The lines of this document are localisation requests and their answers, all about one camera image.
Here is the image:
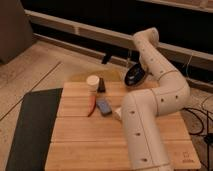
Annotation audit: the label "dark ceramic bowl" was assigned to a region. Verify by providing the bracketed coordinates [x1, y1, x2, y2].
[124, 63, 145, 86]

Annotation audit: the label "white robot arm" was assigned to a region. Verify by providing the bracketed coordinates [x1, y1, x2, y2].
[121, 28, 190, 171]

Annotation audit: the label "small dark brown block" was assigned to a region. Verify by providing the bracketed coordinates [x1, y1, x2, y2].
[98, 78, 106, 93]

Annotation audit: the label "white cylindrical jar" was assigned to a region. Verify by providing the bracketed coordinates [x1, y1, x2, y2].
[86, 75, 100, 92]

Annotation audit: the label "white spray bottle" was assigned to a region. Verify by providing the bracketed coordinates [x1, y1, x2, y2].
[115, 107, 122, 121]

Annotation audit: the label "black floor mat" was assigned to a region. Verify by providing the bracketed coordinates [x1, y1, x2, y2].
[5, 88, 62, 171]

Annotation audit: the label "grey sofa corner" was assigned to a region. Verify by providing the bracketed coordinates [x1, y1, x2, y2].
[0, 0, 35, 63]

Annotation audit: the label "black cables on floor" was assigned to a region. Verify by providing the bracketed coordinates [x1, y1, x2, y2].
[184, 96, 213, 148]

